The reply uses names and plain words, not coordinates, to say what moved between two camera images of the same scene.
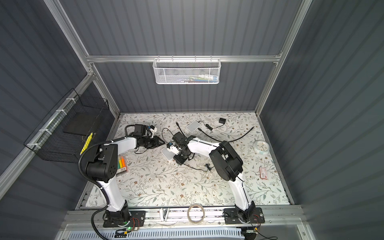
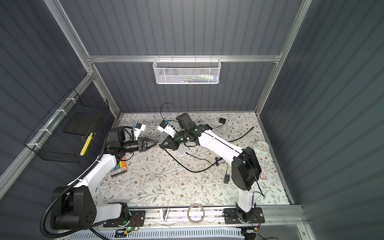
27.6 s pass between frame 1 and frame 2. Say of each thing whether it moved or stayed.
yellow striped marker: stayed
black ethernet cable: moved
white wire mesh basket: stayed
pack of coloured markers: stayed
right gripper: moved
